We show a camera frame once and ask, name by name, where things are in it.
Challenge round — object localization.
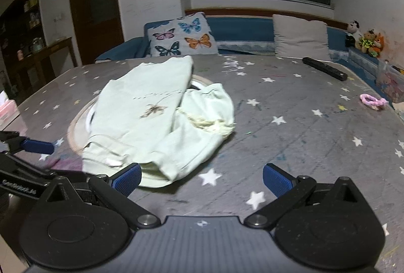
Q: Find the light green garment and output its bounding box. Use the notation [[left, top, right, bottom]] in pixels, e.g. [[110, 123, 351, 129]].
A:
[[81, 56, 236, 188]]

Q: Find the pink hair tie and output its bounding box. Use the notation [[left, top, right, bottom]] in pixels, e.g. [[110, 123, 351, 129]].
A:
[[360, 94, 388, 111]]

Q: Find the panda plush toy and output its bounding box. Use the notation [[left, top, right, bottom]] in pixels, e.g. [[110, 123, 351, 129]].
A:
[[345, 20, 363, 48]]

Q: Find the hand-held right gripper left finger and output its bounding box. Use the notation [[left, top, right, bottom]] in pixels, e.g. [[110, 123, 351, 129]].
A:
[[36, 163, 161, 231]]

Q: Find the grey star print tablecloth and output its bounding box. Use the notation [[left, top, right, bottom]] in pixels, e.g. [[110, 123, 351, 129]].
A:
[[0, 53, 404, 273]]

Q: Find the pink tissue box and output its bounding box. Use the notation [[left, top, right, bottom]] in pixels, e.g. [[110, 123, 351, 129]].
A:
[[0, 90, 20, 131]]

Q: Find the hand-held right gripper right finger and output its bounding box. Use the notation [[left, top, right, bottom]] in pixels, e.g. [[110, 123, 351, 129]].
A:
[[244, 163, 371, 229]]

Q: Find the black remote control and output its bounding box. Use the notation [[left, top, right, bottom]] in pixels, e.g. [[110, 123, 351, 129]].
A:
[[302, 57, 348, 81]]

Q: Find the dark wooden door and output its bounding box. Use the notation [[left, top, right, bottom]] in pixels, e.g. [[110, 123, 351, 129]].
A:
[[66, 0, 124, 65]]

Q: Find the brown bear plush toy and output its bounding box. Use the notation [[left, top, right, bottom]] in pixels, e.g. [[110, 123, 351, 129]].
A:
[[356, 30, 376, 54]]

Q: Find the blue sofa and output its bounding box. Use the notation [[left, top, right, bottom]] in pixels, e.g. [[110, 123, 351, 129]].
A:
[[95, 9, 404, 103]]

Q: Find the orange plush toy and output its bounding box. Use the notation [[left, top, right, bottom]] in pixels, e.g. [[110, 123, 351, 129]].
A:
[[369, 33, 386, 59]]

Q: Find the round induction cooktop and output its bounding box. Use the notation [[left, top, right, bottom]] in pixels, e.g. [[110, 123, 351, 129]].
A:
[[67, 73, 220, 156]]

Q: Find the plain grey pillow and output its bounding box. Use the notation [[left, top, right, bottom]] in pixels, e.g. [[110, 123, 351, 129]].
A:
[[272, 14, 330, 61]]

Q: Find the clear plastic storage box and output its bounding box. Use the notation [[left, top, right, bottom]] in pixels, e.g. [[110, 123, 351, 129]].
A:
[[375, 59, 404, 103]]

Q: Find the wooden side table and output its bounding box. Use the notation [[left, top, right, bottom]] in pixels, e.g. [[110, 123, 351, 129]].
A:
[[14, 37, 78, 103]]

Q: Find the wooden shelf cabinet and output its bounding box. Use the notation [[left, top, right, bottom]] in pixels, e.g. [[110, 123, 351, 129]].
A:
[[0, 0, 43, 71]]

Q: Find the butterfly print pillow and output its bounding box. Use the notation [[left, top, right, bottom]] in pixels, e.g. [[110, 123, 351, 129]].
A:
[[148, 12, 219, 57]]

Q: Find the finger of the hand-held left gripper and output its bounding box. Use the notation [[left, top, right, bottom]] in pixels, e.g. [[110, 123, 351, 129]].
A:
[[0, 131, 55, 155], [0, 153, 90, 180]]

